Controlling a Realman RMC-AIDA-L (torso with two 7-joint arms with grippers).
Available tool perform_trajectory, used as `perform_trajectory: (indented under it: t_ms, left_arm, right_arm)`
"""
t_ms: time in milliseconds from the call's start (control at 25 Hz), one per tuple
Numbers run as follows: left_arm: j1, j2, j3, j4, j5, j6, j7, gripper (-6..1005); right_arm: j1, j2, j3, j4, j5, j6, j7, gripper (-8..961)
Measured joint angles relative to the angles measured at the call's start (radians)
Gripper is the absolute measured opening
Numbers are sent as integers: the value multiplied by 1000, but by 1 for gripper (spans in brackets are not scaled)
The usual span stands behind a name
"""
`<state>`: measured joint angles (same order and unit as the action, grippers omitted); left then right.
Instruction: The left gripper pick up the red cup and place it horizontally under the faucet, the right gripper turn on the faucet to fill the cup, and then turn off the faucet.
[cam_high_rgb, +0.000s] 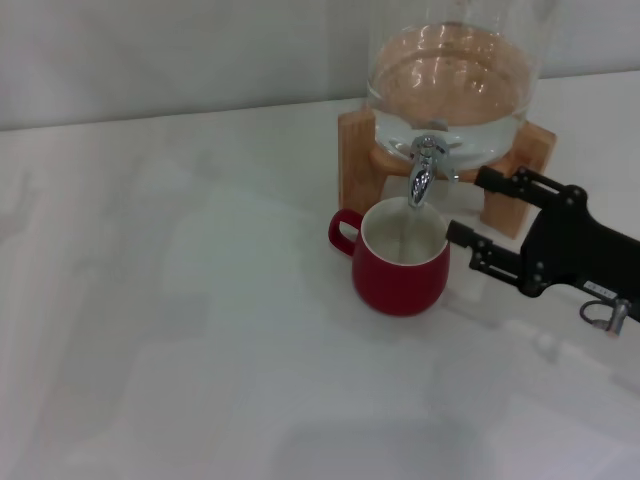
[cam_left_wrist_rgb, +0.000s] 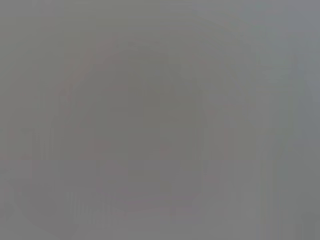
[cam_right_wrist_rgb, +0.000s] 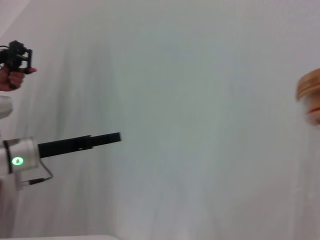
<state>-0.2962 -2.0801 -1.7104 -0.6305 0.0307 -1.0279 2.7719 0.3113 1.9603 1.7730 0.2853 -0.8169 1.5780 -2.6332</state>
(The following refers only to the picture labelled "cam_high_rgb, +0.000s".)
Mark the red ceramic cup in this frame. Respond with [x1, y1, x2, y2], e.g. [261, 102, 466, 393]
[327, 196, 451, 318]

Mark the grey gripper cable with plug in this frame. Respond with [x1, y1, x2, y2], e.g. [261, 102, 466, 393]
[579, 297, 633, 337]

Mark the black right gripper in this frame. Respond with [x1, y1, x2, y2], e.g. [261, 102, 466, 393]
[445, 165, 640, 324]

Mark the chrome faucet with lever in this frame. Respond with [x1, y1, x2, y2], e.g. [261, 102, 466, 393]
[408, 133, 459, 208]

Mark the wooden dispenser stand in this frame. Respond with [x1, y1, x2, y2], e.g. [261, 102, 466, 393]
[337, 108, 558, 241]

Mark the glass water dispenser jar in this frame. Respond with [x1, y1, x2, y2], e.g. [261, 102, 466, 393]
[364, 0, 557, 169]

